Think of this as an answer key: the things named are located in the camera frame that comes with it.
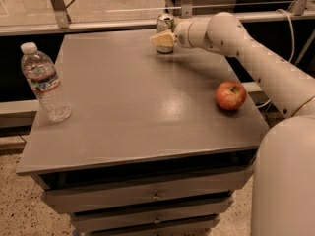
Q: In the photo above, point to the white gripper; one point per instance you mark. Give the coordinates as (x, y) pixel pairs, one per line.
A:
(181, 34)

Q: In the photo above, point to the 7up soda can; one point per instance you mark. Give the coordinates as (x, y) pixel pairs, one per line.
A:
(164, 22)

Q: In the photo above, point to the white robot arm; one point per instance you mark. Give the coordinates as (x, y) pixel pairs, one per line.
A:
(283, 191)

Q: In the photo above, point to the clear plastic water bottle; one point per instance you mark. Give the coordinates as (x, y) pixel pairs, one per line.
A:
(44, 81)

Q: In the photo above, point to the red apple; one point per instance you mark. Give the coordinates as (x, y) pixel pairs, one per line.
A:
(230, 95)

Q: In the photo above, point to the grey drawer cabinet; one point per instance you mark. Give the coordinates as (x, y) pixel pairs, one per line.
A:
(146, 150)

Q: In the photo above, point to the metal railing frame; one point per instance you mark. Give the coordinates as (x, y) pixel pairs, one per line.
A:
(25, 17)

